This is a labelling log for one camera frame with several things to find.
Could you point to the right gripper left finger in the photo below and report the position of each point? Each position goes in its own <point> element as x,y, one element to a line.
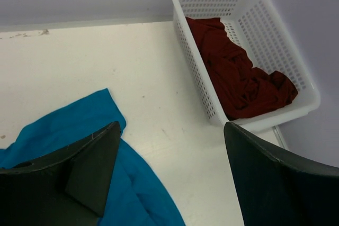
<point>69,186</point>

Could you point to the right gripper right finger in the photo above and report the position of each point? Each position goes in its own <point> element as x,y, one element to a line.
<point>277,187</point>

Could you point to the blue t shirt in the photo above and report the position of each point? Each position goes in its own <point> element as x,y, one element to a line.
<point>136,195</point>

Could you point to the dark red t shirt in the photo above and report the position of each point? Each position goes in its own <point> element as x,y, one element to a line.
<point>244,91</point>

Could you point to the white plastic basket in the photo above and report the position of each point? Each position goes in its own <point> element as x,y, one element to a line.
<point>256,26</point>

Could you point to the aluminium mounting rail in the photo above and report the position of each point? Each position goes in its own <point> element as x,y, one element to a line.
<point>279,136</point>

